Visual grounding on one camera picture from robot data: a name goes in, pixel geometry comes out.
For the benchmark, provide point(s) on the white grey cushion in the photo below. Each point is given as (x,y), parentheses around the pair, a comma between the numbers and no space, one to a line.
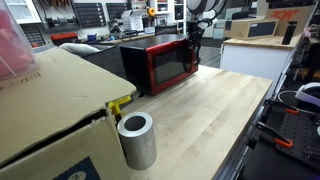
(78,49)

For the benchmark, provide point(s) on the flat tan cardboard box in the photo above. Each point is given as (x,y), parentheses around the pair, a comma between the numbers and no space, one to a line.
(250,29)

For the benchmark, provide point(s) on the dark grey storage bin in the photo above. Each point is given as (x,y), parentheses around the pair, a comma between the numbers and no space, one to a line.
(106,61)

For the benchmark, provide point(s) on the large brown cardboard box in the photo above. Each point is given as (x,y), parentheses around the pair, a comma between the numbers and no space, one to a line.
(53,100)

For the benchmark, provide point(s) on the grey metal cylinder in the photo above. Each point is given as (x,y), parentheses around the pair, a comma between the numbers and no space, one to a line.
(137,143)

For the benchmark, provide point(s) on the white table with wooden top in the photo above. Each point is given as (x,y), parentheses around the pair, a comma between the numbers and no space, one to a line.
(253,60)

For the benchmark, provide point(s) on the cardboard box with orange print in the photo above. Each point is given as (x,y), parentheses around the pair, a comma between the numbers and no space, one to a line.
(290,14)

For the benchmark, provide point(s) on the white box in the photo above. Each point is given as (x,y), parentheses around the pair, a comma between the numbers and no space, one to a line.
(132,20)

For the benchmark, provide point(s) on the black pegboard with tools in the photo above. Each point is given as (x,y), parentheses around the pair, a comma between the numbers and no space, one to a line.
(53,16)

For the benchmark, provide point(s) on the large black parts organizer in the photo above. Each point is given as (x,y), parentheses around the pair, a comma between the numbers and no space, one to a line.
(89,15)

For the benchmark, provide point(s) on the white glass door shelf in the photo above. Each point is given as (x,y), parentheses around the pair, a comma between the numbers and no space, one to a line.
(170,11)

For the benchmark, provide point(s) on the yellow round object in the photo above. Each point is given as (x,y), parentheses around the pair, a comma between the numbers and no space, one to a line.
(151,12)

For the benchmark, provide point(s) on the red microwave door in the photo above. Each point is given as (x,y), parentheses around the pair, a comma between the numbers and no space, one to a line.
(170,65)

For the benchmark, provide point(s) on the red toolbox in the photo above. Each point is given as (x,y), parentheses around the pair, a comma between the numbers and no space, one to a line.
(63,36)

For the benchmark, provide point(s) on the yellow clamp tool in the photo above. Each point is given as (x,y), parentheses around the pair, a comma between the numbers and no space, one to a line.
(116,106)

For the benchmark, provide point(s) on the red and black microwave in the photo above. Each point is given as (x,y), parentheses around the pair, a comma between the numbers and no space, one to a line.
(140,63)

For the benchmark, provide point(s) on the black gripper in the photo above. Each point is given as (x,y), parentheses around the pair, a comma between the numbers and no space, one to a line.
(194,31)

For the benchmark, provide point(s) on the clear plastic storage bin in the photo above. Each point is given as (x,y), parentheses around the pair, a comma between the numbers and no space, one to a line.
(15,43)

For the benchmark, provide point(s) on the small black parts organizer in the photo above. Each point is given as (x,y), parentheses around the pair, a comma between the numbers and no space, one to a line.
(33,36)

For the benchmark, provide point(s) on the white wall cabinet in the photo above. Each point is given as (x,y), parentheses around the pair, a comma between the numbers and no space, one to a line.
(21,11)

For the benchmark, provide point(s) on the black office chair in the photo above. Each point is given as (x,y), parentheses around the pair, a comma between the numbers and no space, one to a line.
(165,30)

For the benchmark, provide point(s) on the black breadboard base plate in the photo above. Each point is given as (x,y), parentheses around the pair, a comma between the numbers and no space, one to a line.
(293,146)

